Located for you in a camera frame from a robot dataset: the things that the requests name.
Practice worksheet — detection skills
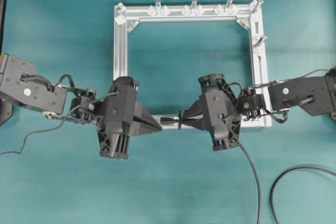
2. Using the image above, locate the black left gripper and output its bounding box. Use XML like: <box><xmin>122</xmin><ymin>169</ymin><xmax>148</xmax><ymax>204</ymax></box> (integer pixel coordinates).
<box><xmin>99</xmin><ymin>77</ymin><xmax>162</xmax><ymax>159</ymax></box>

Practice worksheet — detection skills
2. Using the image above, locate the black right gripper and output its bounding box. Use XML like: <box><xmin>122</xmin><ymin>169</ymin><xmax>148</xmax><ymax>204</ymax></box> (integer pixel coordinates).
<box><xmin>182</xmin><ymin>73</ymin><xmax>242</xmax><ymax>151</ymax></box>

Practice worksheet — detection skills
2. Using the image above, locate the black USB cable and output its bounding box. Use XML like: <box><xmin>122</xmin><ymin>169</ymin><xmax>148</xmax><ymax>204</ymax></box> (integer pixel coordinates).
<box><xmin>159</xmin><ymin>116</ymin><xmax>336</xmax><ymax>224</ymax></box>

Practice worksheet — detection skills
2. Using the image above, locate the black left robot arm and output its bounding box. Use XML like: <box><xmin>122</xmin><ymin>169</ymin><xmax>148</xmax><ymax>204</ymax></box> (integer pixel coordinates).
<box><xmin>1</xmin><ymin>54</ymin><xmax>162</xmax><ymax>160</ymax></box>

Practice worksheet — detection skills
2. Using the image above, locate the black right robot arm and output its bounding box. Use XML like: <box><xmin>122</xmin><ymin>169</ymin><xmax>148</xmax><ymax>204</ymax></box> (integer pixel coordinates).
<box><xmin>179</xmin><ymin>68</ymin><xmax>335</xmax><ymax>151</ymax></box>

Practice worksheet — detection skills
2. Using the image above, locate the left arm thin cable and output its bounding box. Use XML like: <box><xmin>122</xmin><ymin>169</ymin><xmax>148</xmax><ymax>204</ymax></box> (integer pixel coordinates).
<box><xmin>0</xmin><ymin>91</ymin><xmax>118</xmax><ymax>156</ymax></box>

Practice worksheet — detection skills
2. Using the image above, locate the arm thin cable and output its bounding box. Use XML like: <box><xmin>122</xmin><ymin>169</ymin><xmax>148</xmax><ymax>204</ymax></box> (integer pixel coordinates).
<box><xmin>0</xmin><ymin>91</ymin><xmax>118</xmax><ymax>156</ymax></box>
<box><xmin>246</xmin><ymin>68</ymin><xmax>331</xmax><ymax>88</ymax></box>

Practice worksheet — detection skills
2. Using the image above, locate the side metal post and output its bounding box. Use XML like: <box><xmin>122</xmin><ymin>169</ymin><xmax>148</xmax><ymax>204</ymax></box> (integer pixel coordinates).
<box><xmin>252</xmin><ymin>35</ymin><xmax>267</xmax><ymax>47</ymax></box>

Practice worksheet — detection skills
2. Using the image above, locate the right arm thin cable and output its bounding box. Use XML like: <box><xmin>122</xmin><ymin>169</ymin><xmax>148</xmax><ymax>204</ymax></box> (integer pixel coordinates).
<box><xmin>246</xmin><ymin>68</ymin><xmax>331</xmax><ymax>88</ymax></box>

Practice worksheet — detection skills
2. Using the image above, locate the aluminium extrusion frame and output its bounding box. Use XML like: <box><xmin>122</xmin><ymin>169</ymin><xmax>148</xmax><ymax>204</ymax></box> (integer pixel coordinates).
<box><xmin>113</xmin><ymin>0</ymin><xmax>268</xmax><ymax>119</ymax></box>

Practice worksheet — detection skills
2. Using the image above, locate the middle metal post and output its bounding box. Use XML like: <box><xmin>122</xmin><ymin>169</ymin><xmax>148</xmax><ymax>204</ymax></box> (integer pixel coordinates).
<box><xmin>191</xmin><ymin>0</ymin><xmax>197</xmax><ymax>14</ymax></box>

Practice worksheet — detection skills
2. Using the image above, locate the metal post with blue tape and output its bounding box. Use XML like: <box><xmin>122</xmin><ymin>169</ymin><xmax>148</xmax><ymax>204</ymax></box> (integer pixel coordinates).
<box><xmin>155</xmin><ymin>0</ymin><xmax>162</xmax><ymax>15</ymax></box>

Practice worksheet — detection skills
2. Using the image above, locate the right metal post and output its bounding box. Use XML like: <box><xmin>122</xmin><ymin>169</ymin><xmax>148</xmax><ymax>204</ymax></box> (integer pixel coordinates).
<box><xmin>225</xmin><ymin>0</ymin><xmax>233</xmax><ymax>12</ymax></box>

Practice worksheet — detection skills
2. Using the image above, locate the corner metal post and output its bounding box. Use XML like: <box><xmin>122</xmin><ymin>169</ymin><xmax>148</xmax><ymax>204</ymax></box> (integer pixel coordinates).
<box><xmin>253</xmin><ymin>0</ymin><xmax>264</xmax><ymax>13</ymax></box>

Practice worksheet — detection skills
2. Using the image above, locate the black vertical rail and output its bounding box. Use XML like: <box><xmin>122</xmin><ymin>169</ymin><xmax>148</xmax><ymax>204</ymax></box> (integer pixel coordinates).
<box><xmin>0</xmin><ymin>0</ymin><xmax>11</xmax><ymax>54</ymax></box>

